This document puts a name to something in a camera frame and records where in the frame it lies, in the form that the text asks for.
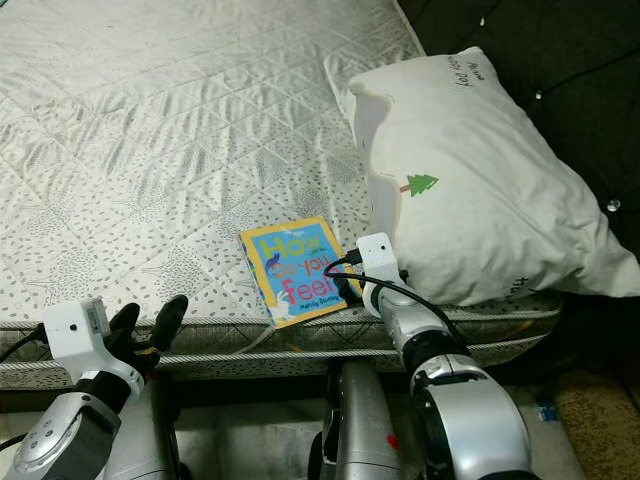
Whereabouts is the white pillow green tree print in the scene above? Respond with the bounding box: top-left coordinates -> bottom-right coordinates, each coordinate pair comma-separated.
345,47 -> 640,301

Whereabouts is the silver left robot leg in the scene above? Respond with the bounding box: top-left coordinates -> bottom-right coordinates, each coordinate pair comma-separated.
115,375 -> 183,480

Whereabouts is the silver robot leg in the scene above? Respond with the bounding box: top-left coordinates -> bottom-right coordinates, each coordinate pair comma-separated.
115,375 -> 183,480
310,360 -> 406,480

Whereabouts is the silver right robot leg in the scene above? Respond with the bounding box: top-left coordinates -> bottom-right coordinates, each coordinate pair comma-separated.
310,360 -> 406,480

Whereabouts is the white quilted mattress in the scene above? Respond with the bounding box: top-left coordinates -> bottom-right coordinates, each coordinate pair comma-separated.
0,0 -> 571,391

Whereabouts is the brown patterned floor rug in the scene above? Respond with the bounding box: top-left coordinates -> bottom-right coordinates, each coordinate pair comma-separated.
550,368 -> 640,480

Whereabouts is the black tufted headboard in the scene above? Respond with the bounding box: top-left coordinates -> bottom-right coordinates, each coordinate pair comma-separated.
395,0 -> 640,251

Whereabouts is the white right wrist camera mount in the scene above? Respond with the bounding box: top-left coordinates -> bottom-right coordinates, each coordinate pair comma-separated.
355,232 -> 406,294

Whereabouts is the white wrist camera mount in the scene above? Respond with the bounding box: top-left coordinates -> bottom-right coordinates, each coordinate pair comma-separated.
43,297 -> 146,401
355,232 -> 406,294

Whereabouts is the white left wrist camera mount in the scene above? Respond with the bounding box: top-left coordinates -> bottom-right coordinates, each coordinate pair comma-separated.
43,297 -> 146,401

